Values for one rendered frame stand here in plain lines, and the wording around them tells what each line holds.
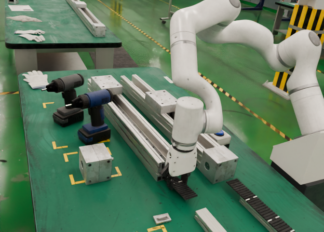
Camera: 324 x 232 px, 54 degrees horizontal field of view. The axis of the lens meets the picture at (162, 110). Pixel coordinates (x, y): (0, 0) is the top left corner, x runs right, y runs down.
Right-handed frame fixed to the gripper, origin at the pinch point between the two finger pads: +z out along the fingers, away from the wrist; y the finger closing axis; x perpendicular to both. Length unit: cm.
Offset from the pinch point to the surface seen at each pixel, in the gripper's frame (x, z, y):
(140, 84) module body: 74, -4, 21
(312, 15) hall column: 170, -21, 286
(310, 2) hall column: 191, -32, 304
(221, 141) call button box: 13.7, -1.6, 30.6
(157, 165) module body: 7.5, -2.8, -4.3
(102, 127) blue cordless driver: 38.1, -3.6, -13.6
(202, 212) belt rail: -15.7, 0.0, -0.3
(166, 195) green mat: -1.6, 3.0, -5.1
